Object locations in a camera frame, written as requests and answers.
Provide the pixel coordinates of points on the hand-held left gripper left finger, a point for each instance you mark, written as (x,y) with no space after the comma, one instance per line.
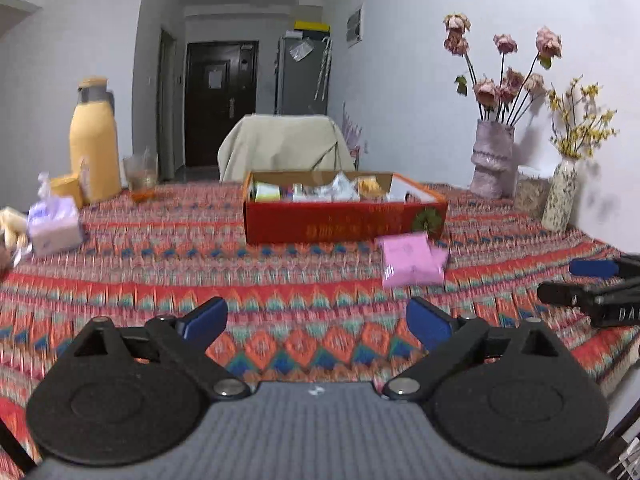
(207,319)

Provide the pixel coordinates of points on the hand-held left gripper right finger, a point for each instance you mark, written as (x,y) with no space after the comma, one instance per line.
(429,322)

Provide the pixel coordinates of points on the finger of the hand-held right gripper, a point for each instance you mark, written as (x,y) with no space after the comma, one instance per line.
(592,267)
(575,296)

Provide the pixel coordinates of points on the pink snack packet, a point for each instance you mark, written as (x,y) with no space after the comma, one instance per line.
(407,260)
(442,257)

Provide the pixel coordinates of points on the white orange oat crisp packet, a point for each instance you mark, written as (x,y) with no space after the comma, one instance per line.
(371,188)

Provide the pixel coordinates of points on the red cardboard box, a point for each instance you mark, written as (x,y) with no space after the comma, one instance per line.
(320,225)

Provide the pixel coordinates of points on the bag of cream puffed snacks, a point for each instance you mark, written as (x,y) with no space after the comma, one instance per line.
(12,225)

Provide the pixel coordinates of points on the speckled vase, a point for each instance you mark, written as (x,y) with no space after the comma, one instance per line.
(560,197)

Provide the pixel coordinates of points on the clear jar of grains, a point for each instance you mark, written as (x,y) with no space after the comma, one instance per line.
(530,195)

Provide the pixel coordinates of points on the patterned red tablecloth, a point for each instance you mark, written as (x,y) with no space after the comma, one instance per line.
(310,290)

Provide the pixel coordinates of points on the yellow flower sprigs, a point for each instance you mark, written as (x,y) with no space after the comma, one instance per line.
(577,130)

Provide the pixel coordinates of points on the green white packet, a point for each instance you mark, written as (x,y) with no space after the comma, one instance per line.
(266,193)

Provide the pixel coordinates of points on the pink ceramic vase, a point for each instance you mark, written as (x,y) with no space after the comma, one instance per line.
(492,160)

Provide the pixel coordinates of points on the drinking glass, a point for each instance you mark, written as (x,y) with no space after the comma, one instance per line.
(141,177)

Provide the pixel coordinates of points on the purple tissue pack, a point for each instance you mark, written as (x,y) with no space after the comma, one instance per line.
(55,225)

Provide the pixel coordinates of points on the chair with beige cover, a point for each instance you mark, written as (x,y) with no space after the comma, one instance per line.
(280,145)

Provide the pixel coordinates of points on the yellow cup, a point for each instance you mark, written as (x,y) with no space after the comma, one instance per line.
(67,191)

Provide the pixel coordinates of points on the dark entrance door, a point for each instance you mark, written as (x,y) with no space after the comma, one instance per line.
(220,120)

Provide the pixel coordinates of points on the dried pink roses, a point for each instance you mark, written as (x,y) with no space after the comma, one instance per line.
(505,87)

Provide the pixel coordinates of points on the yellow thermos jug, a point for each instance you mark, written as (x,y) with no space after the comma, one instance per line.
(95,150)

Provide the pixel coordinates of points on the pale purple dried flowers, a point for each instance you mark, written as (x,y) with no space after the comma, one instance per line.
(352,130)

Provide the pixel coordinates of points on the paper sheet on door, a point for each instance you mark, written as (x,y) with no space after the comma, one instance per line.
(215,78)

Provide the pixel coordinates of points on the grey refrigerator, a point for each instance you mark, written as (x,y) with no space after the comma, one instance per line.
(300,85)

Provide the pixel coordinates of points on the white umbrella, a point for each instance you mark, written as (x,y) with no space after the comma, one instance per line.
(324,70)

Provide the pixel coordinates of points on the clear plastic bag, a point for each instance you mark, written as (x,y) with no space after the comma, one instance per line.
(301,52)

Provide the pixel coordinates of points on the yellow box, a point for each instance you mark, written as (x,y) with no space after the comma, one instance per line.
(312,26)

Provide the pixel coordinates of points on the wall electrical panel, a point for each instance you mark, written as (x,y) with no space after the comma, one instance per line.
(354,26)

